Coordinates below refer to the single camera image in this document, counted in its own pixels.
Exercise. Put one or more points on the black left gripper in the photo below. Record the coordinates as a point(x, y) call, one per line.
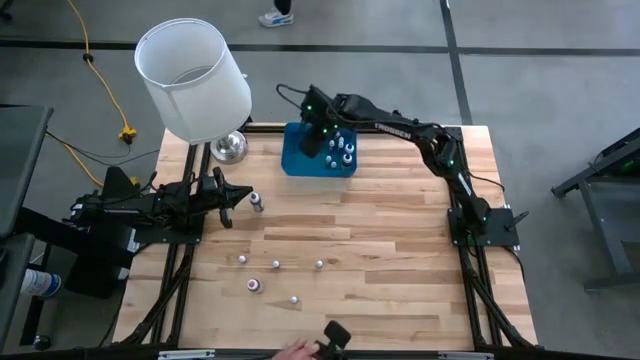
point(210, 192)

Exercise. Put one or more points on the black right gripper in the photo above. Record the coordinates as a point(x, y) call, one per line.
point(325, 120)

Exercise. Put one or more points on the large bottle violet nozzle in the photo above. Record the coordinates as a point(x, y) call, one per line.
point(256, 200)

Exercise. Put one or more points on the large bottle black nozzle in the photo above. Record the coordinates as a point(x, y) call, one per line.
point(346, 160)

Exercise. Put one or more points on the small red dropper bottle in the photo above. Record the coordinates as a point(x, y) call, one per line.
point(275, 264)
point(242, 259)

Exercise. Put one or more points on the red ink bottle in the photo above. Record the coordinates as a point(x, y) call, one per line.
point(254, 285)

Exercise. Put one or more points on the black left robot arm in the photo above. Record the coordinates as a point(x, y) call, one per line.
point(130, 205)

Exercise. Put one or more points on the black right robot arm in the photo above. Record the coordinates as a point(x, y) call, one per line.
point(400, 127)

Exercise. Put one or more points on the blue plastic bin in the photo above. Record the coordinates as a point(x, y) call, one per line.
point(300, 167)

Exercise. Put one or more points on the silver lamp white shade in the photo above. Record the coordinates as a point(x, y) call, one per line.
point(192, 80)

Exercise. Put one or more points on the person's shoe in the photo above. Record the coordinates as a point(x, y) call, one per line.
point(276, 17)

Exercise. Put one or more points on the person's leg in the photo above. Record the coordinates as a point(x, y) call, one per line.
point(283, 4)

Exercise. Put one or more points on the black control box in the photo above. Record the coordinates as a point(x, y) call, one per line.
point(95, 265)

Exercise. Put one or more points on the person's hand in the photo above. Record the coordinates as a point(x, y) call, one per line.
point(295, 351)

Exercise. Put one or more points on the white cylindrical container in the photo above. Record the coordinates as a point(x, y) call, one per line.
point(39, 282)

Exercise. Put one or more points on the grey side desk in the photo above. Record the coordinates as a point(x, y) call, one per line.
point(20, 165)

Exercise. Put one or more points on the black round caster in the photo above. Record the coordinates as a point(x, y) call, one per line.
point(41, 342)

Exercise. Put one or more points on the grey metal stand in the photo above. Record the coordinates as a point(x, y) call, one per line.
point(607, 215)

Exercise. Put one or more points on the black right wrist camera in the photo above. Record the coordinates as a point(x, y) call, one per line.
point(312, 97)

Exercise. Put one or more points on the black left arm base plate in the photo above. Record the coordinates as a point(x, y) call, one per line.
point(170, 235)

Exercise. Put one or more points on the silver aluminium bracket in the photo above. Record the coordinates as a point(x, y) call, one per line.
point(465, 355)
point(186, 354)

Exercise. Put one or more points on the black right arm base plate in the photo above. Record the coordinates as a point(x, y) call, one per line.
point(502, 232)

